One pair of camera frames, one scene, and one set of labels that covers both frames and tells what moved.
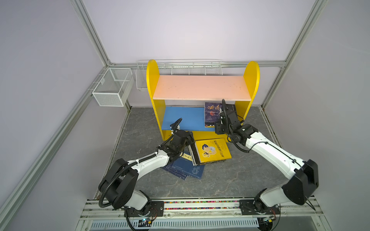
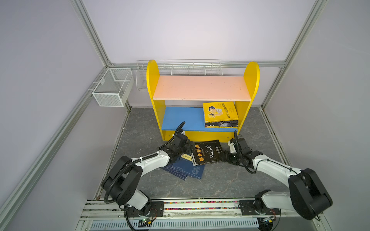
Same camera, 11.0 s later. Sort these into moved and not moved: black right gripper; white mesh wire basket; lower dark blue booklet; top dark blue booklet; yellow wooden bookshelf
Moved: black right gripper
Not moved: top dark blue booklet; white mesh wire basket; lower dark blue booklet; yellow wooden bookshelf
